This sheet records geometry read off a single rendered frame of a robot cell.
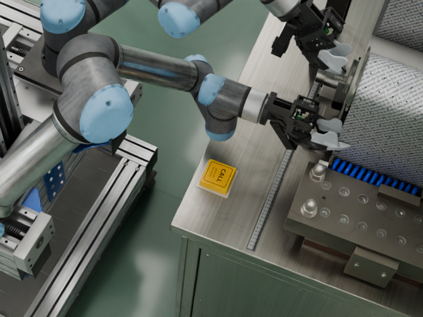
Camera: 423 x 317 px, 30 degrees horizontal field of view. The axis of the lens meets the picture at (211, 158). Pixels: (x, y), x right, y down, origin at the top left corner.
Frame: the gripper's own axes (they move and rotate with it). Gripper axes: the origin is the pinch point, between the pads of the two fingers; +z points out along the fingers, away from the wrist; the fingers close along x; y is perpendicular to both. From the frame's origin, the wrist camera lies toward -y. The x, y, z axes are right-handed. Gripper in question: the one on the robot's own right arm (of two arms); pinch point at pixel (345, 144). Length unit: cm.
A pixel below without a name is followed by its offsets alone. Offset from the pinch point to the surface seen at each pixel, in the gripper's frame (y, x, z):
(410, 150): 6.6, -0.3, 13.6
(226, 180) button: -16.5, -10.8, -23.6
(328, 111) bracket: -0.8, 7.8, -6.2
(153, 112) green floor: -109, 57, -72
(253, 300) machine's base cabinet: -46, -26, -8
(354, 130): 6.6, -0.3, 0.7
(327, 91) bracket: 4.7, 8.8, -8.1
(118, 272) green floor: -109, -9, -56
